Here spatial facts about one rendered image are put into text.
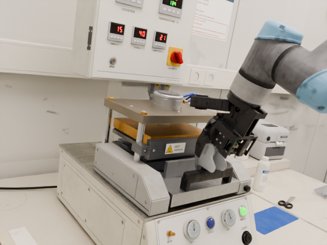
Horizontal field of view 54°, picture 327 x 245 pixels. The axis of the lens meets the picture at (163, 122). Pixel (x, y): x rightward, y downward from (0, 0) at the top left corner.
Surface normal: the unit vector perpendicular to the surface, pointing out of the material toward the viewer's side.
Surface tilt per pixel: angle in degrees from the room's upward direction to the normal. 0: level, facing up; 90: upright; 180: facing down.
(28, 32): 90
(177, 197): 90
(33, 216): 0
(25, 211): 0
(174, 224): 65
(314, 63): 52
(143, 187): 90
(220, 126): 90
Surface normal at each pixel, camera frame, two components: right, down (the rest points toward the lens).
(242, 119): -0.78, 0.01
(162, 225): 0.61, -0.17
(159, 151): 0.61, 0.27
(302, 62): -0.43, -0.53
